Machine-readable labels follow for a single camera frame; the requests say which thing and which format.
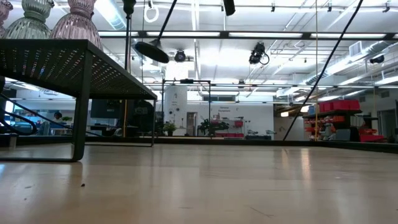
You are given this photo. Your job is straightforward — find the black candlestick holder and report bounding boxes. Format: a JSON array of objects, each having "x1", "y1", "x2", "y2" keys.
[
  {"x1": 122, "y1": 0, "x2": 137, "y2": 72},
  {"x1": 134, "y1": 0, "x2": 178, "y2": 64}
]

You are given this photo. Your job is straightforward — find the pink ribbed glass candle holder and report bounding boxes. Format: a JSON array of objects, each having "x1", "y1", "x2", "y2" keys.
[
  {"x1": 0, "y1": 0, "x2": 14, "y2": 38},
  {"x1": 49, "y1": 0, "x2": 104, "y2": 50}
]

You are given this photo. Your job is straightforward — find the green ribbed glass candle holder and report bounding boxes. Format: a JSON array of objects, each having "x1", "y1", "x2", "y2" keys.
[{"x1": 2, "y1": 0, "x2": 55, "y2": 40}]

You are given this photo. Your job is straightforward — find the black horizontal beam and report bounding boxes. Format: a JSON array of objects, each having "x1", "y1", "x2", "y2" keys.
[{"x1": 98, "y1": 30, "x2": 398, "y2": 40}]

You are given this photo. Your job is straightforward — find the black round spotlight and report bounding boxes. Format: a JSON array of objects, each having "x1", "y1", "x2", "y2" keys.
[{"x1": 174, "y1": 49, "x2": 187, "y2": 63}]

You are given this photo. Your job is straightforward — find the dark leafy plant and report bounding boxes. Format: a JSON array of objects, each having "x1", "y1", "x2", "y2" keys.
[{"x1": 198, "y1": 118, "x2": 230, "y2": 138}]

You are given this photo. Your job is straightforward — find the brown door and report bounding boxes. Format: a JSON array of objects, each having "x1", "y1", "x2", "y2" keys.
[{"x1": 186, "y1": 111, "x2": 197, "y2": 137}]

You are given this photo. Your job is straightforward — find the white air vent grille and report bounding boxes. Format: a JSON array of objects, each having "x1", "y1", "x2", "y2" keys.
[{"x1": 348, "y1": 41, "x2": 362, "y2": 57}]

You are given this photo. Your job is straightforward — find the small potted plant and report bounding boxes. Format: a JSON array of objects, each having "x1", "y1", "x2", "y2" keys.
[{"x1": 163, "y1": 121, "x2": 177, "y2": 137}]

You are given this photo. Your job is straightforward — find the rack with red bins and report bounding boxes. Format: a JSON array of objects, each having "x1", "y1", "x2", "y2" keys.
[{"x1": 303, "y1": 99, "x2": 363, "y2": 141}]

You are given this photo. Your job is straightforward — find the short yellow pole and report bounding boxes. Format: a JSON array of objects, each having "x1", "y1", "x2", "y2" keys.
[{"x1": 123, "y1": 99, "x2": 128, "y2": 138}]

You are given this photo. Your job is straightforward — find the black ceiling speaker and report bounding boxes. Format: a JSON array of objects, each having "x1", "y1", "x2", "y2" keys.
[{"x1": 369, "y1": 54, "x2": 386, "y2": 65}]

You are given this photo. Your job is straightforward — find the black monitor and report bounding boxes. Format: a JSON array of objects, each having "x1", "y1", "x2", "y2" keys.
[{"x1": 90, "y1": 99, "x2": 123, "y2": 119}]

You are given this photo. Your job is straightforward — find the black perforated metal shelf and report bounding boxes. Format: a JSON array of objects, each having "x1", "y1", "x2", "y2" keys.
[{"x1": 0, "y1": 39, "x2": 159, "y2": 163}]

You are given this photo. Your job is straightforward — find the red storage bin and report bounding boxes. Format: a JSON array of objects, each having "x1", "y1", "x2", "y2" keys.
[{"x1": 359, "y1": 124, "x2": 388, "y2": 143}]

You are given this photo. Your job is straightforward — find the hanging black camera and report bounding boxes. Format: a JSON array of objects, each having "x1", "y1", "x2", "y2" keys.
[{"x1": 248, "y1": 42, "x2": 270, "y2": 66}]

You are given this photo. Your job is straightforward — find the white cable ring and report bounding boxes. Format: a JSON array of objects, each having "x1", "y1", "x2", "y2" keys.
[{"x1": 143, "y1": 0, "x2": 160, "y2": 24}]

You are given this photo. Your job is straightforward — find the black background station frame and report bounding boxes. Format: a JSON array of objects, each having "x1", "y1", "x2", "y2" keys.
[{"x1": 160, "y1": 78, "x2": 212, "y2": 138}]

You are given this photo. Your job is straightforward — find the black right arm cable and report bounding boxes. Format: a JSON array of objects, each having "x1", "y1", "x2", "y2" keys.
[{"x1": 282, "y1": 0, "x2": 364, "y2": 141}]

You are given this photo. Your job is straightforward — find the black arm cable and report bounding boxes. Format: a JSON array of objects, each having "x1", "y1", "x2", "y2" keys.
[
  {"x1": 282, "y1": 0, "x2": 364, "y2": 141},
  {"x1": 0, "y1": 92, "x2": 104, "y2": 138}
]

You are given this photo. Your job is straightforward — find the wall shelf with red bins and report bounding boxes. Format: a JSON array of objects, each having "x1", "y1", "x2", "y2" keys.
[{"x1": 211, "y1": 119, "x2": 245, "y2": 138}]

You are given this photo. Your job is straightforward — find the black aluminium table frame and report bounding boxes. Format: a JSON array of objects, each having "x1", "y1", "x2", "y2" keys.
[{"x1": 0, "y1": 134, "x2": 398, "y2": 154}]

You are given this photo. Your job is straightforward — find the silver ventilation duct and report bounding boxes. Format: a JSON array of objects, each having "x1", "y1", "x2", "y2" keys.
[{"x1": 306, "y1": 40, "x2": 398, "y2": 85}]

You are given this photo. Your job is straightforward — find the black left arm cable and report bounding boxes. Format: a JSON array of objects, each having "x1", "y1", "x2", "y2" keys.
[{"x1": 0, "y1": 92, "x2": 104, "y2": 138}]

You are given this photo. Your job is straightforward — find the thick black cable loop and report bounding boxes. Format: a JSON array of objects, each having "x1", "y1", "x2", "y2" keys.
[{"x1": 0, "y1": 110, "x2": 39, "y2": 136}]

